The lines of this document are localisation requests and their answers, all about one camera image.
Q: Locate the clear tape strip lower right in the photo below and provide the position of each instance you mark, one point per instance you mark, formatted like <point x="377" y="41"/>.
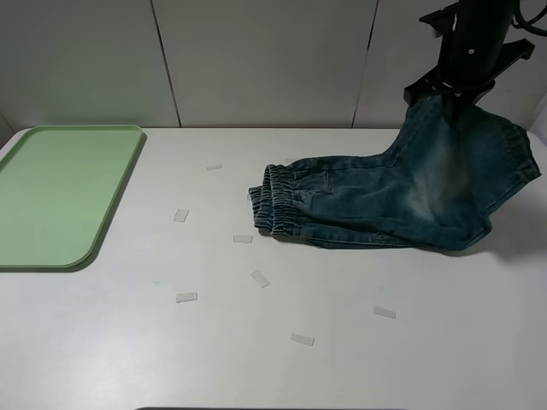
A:
<point x="384" y="312"/>

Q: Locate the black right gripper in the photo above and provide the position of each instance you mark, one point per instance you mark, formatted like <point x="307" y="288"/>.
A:
<point x="464" y="69"/>

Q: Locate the clear tape strip middle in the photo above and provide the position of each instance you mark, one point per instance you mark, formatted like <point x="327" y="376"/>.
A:
<point x="243" y="239"/>

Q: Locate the children's blue denim shorts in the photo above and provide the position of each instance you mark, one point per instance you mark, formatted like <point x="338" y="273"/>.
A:
<point x="435" y="187"/>

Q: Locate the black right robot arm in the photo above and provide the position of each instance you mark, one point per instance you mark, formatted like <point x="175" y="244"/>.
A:
<point x="473" y="20"/>

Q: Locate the green plastic tray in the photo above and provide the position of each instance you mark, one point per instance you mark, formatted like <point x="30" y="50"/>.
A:
<point x="59" y="188"/>

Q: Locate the clear tape strip lower left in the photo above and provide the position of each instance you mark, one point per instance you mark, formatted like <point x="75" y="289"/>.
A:
<point x="186" y="297"/>

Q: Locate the clear tape strip bottom centre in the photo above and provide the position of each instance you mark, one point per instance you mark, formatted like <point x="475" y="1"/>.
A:
<point x="308" y="341"/>

